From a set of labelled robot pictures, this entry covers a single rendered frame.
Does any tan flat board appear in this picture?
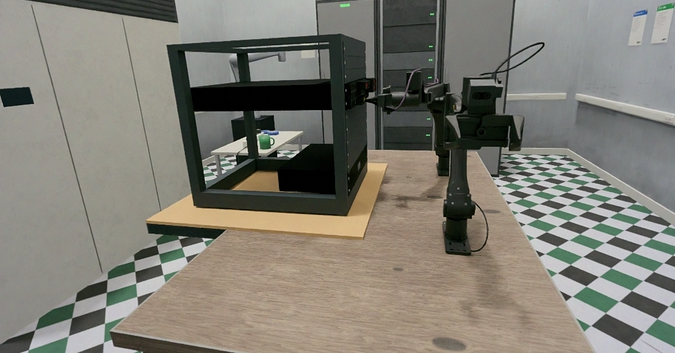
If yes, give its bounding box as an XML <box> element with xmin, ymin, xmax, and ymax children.
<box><xmin>146</xmin><ymin>163</ymin><xmax>388</xmax><ymax>240</ymax></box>

